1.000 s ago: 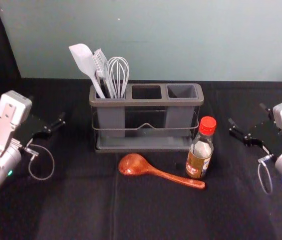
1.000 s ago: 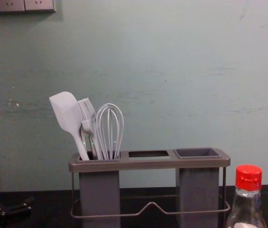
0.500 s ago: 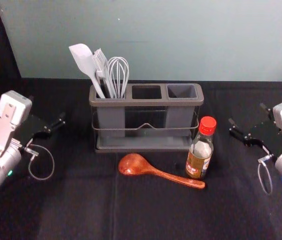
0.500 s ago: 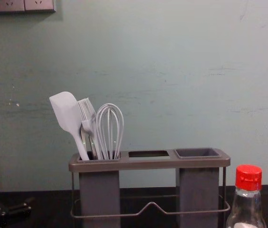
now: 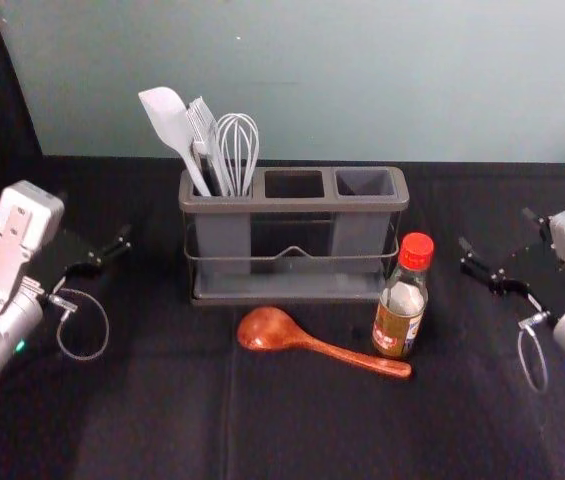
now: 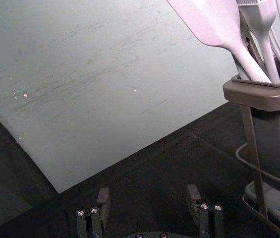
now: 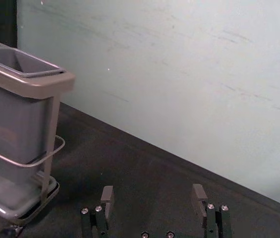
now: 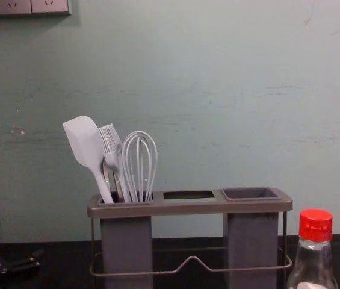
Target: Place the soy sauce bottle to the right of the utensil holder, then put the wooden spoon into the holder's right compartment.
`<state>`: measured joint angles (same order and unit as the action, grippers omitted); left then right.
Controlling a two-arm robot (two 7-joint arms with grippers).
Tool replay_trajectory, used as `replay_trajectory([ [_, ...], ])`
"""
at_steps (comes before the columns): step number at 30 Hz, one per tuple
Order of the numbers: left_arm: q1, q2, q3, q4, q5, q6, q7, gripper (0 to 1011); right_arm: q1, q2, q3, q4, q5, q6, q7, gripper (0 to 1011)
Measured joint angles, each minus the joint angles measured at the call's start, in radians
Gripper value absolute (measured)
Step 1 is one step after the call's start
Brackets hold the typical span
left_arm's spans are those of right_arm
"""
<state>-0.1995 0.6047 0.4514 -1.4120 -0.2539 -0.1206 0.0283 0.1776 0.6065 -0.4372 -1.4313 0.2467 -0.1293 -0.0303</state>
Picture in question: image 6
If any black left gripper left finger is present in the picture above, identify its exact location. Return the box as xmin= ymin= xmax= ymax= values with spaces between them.
xmin=76 ymin=187 xmax=111 ymax=238

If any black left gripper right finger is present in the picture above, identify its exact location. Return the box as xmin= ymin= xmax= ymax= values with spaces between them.
xmin=186 ymin=183 xmax=226 ymax=238

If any black table cloth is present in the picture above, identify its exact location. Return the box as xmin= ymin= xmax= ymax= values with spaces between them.
xmin=0 ymin=100 xmax=280 ymax=238

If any plain pale wall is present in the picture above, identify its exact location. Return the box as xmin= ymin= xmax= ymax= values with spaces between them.
xmin=0 ymin=0 xmax=280 ymax=194

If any grey brush with silver band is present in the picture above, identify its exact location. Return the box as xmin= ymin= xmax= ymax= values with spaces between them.
xmin=235 ymin=0 xmax=280 ymax=84

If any dark grey utensil holder cup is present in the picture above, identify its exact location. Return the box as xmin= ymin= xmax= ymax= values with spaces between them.
xmin=223 ymin=48 xmax=280 ymax=196

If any grey flat spatula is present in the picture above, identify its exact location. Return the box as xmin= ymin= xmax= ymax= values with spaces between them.
xmin=166 ymin=0 xmax=272 ymax=84

